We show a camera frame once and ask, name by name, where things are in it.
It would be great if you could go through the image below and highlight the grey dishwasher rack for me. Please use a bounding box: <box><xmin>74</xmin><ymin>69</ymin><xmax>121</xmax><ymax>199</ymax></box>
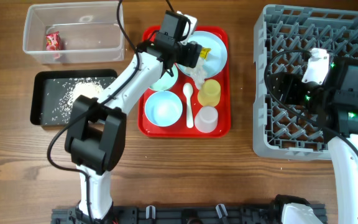
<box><xmin>253</xmin><ymin>4</ymin><xmax>358</xmax><ymax>161</ymax></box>

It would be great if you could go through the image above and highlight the black plastic tray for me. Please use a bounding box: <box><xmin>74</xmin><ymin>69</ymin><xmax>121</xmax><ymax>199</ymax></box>
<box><xmin>30</xmin><ymin>69</ymin><xmax>117</xmax><ymax>126</ymax></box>

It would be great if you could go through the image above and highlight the yellow foil wrapper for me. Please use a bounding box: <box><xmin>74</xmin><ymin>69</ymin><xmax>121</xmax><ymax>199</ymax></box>
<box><xmin>200</xmin><ymin>47</ymin><xmax>211</xmax><ymax>60</ymax></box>

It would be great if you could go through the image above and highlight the white rice pile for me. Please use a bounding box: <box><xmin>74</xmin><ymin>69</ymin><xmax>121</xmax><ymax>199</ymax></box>
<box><xmin>41</xmin><ymin>77</ymin><xmax>115</xmax><ymax>125</ymax></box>

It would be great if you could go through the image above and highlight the green small bowl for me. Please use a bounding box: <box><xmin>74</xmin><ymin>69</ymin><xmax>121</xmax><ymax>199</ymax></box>
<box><xmin>150</xmin><ymin>65</ymin><xmax>178</xmax><ymax>91</ymax></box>

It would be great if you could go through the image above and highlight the light blue plate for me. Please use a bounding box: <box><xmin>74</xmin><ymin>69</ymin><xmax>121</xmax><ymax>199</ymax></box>
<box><xmin>189</xmin><ymin>31</ymin><xmax>227</xmax><ymax>78</ymax></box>

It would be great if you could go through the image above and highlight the red snack wrapper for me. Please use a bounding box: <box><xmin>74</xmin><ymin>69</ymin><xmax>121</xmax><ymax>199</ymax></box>
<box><xmin>45</xmin><ymin>31</ymin><xmax>63</xmax><ymax>51</ymax></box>

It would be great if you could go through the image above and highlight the yellow plastic cup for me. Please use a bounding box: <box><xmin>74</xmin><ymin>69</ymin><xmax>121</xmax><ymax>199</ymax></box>
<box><xmin>197</xmin><ymin>79</ymin><xmax>221</xmax><ymax>107</ymax></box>

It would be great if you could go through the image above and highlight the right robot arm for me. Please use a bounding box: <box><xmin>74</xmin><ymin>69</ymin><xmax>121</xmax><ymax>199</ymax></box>
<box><xmin>264</xmin><ymin>51</ymin><xmax>358</xmax><ymax>223</ymax></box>

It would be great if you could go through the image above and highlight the white plastic spoon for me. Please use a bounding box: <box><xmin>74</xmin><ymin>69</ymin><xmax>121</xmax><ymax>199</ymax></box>
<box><xmin>183</xmin><ymin>83</ymin><xmax>194</xmax><ymax>128</ymax></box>

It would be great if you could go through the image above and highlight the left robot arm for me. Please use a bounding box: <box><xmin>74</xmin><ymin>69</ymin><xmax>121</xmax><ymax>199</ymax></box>
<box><xmin>65</xmin><ymin>30</ymin><xmax>202</xmax><ymax>223</ymax></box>

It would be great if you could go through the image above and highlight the red serving tray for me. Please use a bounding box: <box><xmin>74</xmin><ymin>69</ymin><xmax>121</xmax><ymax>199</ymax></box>
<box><xmin>137</xmin><ymin>26</ymin><xmax>231</xmax><ymax>138</ymax></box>

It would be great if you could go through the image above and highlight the white tissue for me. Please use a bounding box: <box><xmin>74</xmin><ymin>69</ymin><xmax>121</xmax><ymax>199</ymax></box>
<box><xmin>186</xmin><ymin>57</ymin><xmax>208</xmax><ymax>90</ymax></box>

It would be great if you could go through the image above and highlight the clear plastic bin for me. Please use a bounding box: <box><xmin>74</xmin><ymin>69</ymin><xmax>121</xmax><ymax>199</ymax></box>
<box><xmin>22</xmin><ymin>1</ymin><xmax>125</xmax><ymax>64</ymax></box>

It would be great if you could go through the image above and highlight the light blue rice bowl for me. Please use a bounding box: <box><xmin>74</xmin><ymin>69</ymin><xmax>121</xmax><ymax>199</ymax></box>
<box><xmin>144</xmin><ymin>91</ymin><xmax>183</xmax><ymax>127</ymax></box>

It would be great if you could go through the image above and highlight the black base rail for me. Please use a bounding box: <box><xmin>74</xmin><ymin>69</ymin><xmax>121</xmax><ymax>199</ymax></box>
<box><xmin>50</xmin><ymin>203</ymin><xmax>328</xmax><ymax>224</ymax></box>

